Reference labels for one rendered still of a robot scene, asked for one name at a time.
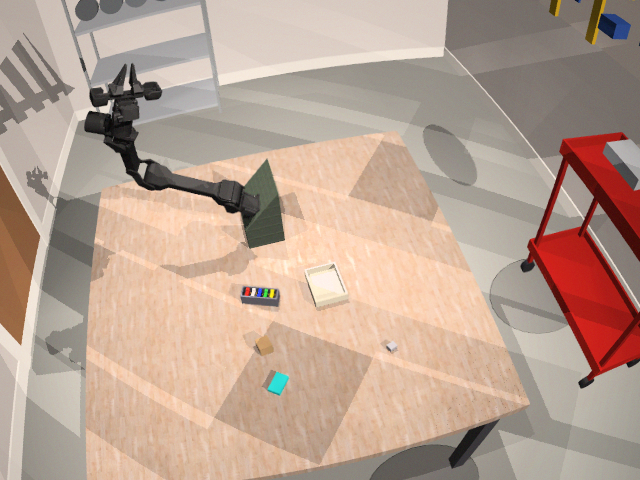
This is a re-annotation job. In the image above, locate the beige shallow tray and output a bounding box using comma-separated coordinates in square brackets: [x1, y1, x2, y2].
[304, 262, 348, 307]

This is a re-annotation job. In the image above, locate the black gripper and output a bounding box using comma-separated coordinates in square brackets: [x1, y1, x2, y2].
[89, 63, 162, 112]

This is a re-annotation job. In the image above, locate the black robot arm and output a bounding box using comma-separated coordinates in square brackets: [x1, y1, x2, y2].
[84, 100, 261, 219]

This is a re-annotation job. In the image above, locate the cyan rectangular block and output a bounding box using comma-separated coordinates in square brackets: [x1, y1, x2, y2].
[267, 372, 289, 396]

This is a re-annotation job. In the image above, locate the tan cardboard box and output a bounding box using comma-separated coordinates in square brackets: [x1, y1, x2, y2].
[254, 335, 274, 356]

